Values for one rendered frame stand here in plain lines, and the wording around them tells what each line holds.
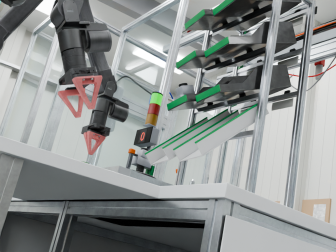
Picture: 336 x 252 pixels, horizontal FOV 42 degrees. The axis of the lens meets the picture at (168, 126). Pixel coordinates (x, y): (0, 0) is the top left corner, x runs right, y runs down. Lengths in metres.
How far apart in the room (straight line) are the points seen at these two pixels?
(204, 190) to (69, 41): 0.48
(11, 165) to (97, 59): 0.75
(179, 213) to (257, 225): 0.17
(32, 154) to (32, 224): 1.33
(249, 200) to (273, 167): 6.43
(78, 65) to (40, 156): 0.25
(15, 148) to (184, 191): 0.36
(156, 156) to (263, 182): 6.04
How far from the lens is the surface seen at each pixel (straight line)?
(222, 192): 0.87
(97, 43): 1.11
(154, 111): 1.92
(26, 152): 0.93
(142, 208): 1.11
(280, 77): 1.44
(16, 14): 1.55
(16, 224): 2.23
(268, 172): 7.40
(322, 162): 6.66
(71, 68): 1.07
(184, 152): 1.31
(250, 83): 1.35
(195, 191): 0.93
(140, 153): 1.64
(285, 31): 1.52
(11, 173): 0.94
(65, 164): 0.95
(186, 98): 1.38
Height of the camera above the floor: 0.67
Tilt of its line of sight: 18 degrees up
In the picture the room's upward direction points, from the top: 12 degrees clockwise
